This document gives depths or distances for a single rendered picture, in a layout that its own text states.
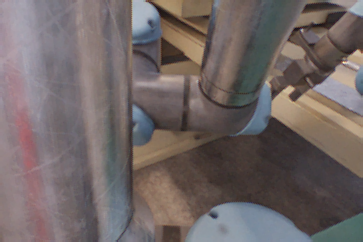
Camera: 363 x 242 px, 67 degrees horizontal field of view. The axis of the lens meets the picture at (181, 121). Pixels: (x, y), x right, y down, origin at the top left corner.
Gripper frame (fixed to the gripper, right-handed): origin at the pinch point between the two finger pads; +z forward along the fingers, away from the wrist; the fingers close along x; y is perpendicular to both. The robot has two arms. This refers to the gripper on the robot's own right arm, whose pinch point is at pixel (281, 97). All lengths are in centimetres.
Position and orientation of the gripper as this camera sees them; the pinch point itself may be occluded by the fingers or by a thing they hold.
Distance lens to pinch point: 83.7
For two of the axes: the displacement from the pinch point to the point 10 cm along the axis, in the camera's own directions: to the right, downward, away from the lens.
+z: -3.8, 5.4, 7.5
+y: 4.0, 8.3, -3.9
